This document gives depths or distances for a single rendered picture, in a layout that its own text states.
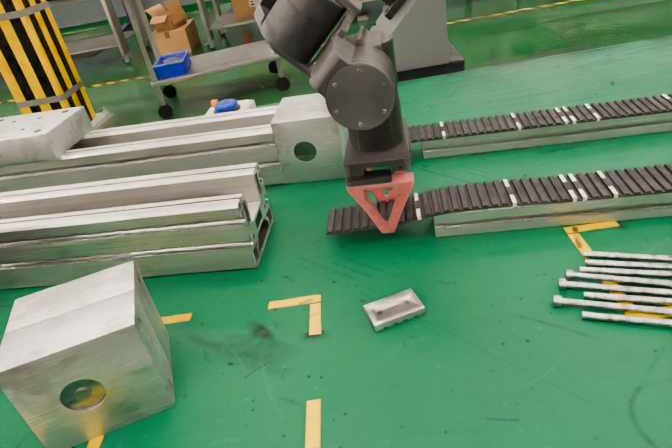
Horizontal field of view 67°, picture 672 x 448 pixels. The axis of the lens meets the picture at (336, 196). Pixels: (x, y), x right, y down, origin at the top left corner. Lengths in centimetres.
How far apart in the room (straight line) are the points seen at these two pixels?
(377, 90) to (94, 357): 30
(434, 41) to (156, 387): 87
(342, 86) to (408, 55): 70
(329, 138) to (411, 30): 47
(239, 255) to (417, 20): 69
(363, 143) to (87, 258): 35
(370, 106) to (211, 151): 37
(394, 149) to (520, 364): 23
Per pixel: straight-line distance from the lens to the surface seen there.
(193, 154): 76
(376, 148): 51
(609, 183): 61
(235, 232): 56
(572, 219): 59
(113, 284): 47
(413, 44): 111
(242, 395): 46
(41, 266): 69
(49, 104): 390
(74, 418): 48
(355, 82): 41
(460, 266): 53
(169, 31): 570
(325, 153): 70
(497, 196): 58
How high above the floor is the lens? 112
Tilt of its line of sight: 30 degrees down
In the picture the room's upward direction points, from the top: 11 degrees counter-clockwise
